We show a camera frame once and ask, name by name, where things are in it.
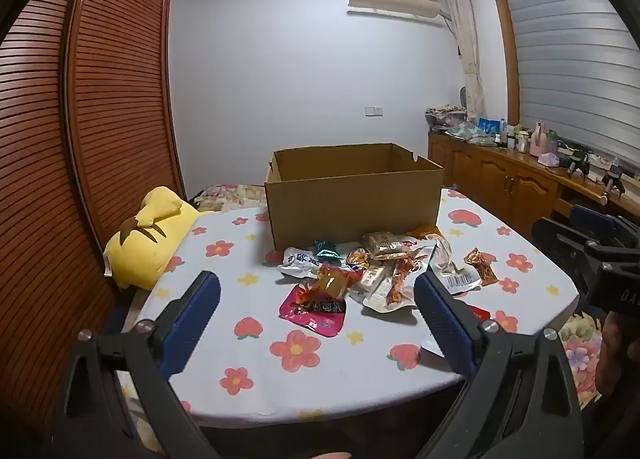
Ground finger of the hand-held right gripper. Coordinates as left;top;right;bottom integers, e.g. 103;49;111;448
570;204;632;246
531;216;603;286

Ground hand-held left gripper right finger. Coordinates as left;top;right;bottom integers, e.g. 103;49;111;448
413;271;586;459

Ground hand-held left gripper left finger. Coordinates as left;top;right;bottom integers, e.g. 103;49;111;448
50;270;223;459

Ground white and blue snack packet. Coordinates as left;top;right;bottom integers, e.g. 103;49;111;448
277;246;323;281

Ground brown cardboard box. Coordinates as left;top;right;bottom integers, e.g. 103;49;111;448
264;142;446;252

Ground person's right hand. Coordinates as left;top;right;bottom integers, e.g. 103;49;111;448
596;313;640;399

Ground white barcode snack packet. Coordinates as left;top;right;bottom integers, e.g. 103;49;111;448
429;238;482;296

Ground small black tripod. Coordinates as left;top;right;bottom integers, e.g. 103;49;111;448
601;164;627;206
567;149;592;178

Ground long white red snack packet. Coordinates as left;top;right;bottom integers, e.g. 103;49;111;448
362;246;436;324

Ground small brown red snack packet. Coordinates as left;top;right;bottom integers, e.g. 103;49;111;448
462;247;501;288

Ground flowered blanket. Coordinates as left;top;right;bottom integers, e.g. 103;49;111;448
559;311;607;412

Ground wooden low cabinet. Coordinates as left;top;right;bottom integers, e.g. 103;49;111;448
427;131;618;241

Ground yellow plush toy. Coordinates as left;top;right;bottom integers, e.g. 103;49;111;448
102;185;211;291

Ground pink bottle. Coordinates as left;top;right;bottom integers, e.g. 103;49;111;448
530;121;551;158

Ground small orange red snack packet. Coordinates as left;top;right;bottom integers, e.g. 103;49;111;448
347;247;371;272

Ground floral white tablecloth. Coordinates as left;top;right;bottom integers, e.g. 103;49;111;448
107;186;581;431

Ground clear orange snack packet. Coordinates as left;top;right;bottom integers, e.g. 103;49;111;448
300;261;363;311

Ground pink snack packet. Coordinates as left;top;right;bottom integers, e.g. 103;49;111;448
278;284;348;338

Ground floral bed sheet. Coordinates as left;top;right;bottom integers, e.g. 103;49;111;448
192;183;267;212

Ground teal snack packet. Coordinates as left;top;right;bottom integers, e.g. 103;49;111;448
313;239;344;266

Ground grey window blind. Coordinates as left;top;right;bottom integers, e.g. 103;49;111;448
495;0;640;166

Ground pile of folded cloths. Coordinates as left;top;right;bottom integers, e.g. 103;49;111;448
424;105;481;144

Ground cream curtain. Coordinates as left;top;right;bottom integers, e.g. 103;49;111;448
439;0;487;122

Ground wooden louvered wardrobe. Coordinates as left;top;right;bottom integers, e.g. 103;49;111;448
0;0;189;370

